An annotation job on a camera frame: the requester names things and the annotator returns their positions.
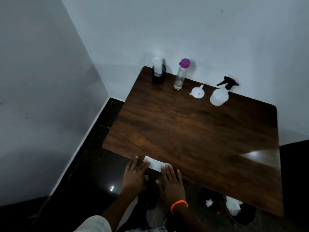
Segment person's right hand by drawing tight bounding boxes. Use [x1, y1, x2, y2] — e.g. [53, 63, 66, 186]
[155, 164, 186, 208]

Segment person's left hand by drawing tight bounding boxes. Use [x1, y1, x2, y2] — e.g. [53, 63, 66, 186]
[121, 156, 151, 194]

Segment white wiping tissue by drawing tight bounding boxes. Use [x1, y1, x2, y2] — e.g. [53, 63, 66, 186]
[143, 156, 170, 173]

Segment white plastic funnel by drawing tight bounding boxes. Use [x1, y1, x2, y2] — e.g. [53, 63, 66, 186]
[189, 84, 205, 99]

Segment clear bottle with purple cap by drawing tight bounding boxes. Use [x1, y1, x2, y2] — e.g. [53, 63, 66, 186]
[173, 67, 188, 90]

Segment black spray head with tube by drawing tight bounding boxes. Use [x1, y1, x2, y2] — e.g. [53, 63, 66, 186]
[216, 76, 240, 91]

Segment person's left forearm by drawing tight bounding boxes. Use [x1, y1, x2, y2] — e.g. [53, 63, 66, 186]
[101, 189, 138, 232]

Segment person's right forearm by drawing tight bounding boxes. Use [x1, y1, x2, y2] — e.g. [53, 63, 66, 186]
[169, 203, 206, 232]

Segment person's left plaid sleeve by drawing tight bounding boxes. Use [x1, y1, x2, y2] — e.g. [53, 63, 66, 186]
[73, 215, 113, 232]

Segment plaid garment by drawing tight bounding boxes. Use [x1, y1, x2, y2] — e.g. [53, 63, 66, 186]
[125, 226, 168, 232]

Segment dark wooden table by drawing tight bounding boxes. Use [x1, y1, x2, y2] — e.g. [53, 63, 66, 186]
[102, 66, 284, 217]

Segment large crumpled white tissue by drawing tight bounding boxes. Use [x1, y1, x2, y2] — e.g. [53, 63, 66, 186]
[226, 196, 244, 217]

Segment white baseboard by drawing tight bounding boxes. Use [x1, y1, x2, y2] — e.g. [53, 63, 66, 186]
[49, 96, 125, 196]

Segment black trash bin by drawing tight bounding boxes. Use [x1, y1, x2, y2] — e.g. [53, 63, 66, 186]
[223, 195, 257, 226]

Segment black round holder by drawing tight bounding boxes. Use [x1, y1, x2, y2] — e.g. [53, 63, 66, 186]
[151, 64, 167, 84]

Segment white folded tissue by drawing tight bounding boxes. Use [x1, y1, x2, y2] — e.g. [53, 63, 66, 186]
[152, 57, 164, 77]

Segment orange bead bracelet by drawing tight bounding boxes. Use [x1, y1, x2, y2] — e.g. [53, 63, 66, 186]
[170, 200, 189, 215]

